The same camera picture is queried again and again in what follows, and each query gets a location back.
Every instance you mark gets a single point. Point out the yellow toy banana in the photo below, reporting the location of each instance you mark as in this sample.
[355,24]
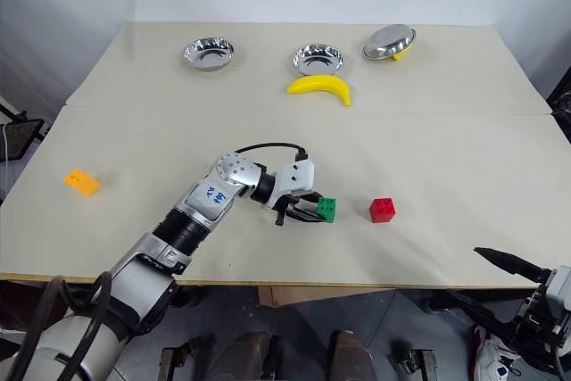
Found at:
[328,86]

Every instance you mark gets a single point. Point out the green toy brick cube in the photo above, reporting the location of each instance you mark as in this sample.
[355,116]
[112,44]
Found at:
[328,211]

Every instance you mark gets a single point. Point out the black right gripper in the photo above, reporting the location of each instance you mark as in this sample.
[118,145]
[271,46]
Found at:
[537,323]

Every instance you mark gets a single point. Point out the orange toy brick cube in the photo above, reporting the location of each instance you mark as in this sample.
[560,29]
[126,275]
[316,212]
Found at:
[82,184]

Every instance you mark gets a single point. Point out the metal bracket with wheel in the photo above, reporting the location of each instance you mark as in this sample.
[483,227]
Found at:
[412,365]
[178,361]

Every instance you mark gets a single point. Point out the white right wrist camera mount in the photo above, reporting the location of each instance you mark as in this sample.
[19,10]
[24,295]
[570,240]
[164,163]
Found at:
[560,285]

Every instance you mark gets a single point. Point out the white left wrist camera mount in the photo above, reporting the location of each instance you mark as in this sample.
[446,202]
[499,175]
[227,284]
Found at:
[296,176]

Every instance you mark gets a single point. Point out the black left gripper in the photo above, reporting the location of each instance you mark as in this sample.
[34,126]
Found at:
[285,209]

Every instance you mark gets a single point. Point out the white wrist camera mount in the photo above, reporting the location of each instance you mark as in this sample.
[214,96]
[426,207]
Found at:
[560,285]
[296,176]

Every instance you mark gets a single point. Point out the brown cardboard box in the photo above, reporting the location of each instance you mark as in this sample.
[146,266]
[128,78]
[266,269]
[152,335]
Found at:
[321,295]

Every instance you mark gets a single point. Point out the black mesh stand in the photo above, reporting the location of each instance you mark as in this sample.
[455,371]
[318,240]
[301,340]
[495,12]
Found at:
[20,133]

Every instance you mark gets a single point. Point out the dark rounded brown shape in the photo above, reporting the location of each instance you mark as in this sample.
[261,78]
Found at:
[245,356]
[352,356]

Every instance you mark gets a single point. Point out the upturned steel bowl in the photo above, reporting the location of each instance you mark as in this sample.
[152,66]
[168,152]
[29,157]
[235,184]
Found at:
[387,42]

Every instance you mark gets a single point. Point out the small yellow toy piece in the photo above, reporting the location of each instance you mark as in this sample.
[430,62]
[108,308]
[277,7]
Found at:
[399,57]

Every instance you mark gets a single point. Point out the black equipment beside table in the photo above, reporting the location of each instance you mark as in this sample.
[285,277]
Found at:
[561,109]

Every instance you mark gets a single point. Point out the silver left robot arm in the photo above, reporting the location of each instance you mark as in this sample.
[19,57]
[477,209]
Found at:
[147,265]

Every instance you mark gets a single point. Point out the shiny steel bowl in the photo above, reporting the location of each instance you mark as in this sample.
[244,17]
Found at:
[318,60]
[209,53]

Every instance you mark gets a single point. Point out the red toy brick cube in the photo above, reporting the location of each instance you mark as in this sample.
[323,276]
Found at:
[382,211]

